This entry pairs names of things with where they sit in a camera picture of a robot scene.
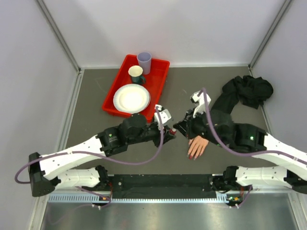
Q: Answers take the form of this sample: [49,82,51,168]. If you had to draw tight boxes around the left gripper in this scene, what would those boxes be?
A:
[128,119,175,147]

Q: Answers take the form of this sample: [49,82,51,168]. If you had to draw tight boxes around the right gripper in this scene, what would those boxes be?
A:
[175,108,226,149]

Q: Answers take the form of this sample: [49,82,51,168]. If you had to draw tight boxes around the red nail polish bottle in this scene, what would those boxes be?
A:
[169,128,177,135]

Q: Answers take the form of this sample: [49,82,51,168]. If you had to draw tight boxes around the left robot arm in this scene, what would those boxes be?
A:
[28,110,176,197]

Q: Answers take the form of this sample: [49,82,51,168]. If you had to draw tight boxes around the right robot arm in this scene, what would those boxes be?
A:
[173,110,307,194]

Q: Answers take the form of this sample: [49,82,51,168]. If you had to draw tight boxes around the mannequin hand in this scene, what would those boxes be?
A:
[188,136,209,160]

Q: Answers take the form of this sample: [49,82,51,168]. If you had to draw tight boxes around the white paper plate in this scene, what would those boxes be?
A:
[113,84,151,114]

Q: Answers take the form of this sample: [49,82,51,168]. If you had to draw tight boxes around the red plastic tray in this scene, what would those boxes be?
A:
[102,54,170,123]

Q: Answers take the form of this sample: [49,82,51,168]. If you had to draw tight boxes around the green mug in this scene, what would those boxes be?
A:
[129,72,146,85]

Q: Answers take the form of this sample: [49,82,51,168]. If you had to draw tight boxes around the black sleeve cloth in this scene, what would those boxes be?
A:
[212,75,273,114]

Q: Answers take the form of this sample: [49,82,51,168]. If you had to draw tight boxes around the lavender plastic cup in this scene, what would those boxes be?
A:
[137,52,152,75]

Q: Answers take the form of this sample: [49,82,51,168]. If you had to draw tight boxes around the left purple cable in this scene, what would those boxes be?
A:
[14,106,165,184]

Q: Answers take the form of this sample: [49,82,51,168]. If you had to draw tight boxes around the purple cable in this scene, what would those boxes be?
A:
[14,106,165,184]
[200,87,307,165]

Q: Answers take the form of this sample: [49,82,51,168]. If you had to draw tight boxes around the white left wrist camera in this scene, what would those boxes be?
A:
[153,104,172,130]

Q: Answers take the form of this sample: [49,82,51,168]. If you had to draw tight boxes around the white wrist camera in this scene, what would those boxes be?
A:
[153,104,172,130]
[190,90,211,118]

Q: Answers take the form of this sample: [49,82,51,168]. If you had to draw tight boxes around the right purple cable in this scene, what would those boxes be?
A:
[200,87,307,165]

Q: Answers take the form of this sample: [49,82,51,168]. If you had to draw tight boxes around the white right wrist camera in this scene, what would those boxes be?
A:
[190,90,211,118]

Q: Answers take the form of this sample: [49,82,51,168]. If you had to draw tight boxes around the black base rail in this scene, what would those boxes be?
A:
[110,174,216,199]

